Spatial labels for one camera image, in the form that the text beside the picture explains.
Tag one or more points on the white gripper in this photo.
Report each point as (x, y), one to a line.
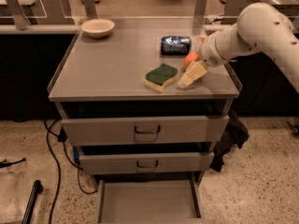
(207, 55)

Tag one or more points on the orange fruit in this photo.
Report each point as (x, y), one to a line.
(191, 57)

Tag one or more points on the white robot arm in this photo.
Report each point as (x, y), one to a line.
(259, 28)

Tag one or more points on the grey metal drawer cabinet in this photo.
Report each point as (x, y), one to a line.
(104, 78)

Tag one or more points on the grey top drawer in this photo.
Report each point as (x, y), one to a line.
(146, 130)

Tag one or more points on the grey drawer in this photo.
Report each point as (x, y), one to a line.
(146, 163)
(146, 130)
(154, 202)

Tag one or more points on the grey middle drawer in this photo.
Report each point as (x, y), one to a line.
(146, 163)

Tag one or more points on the grey bottom drawer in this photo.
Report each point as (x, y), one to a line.
(154, 202)

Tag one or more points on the blue foil snack bag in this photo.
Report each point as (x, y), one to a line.
(175, 45)

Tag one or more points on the green yellow sponge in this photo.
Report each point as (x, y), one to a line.
(161, 77)

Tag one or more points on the dark cloth behind cabinet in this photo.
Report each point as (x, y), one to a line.
(235, 133)

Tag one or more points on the white ceramic bowl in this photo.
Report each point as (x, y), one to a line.
(98, 28)

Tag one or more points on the clear acrylic barrier panel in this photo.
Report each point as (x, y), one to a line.
(162, 14)

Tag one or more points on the grey background desk left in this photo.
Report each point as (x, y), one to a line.
(39, 12)

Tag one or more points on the black bar on floor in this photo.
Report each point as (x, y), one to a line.
(37, 188)

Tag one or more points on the black cable floor left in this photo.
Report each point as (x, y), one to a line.
(5, 163)

